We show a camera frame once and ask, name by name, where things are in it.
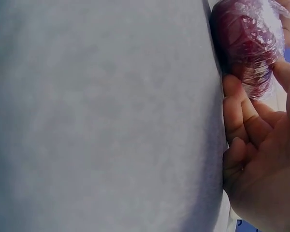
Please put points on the person's right hand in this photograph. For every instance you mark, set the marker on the person's right hand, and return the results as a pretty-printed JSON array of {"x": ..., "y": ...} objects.
[{"x": 268, "y": 164}]

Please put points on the person's right thumb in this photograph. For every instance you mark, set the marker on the person's right thumb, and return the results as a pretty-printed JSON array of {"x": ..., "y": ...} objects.
[{"x": 288, "y": 84}]

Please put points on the dark red item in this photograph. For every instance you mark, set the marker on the dark red item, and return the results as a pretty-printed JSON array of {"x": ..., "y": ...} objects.
[{"x": 246, "y": 43}]

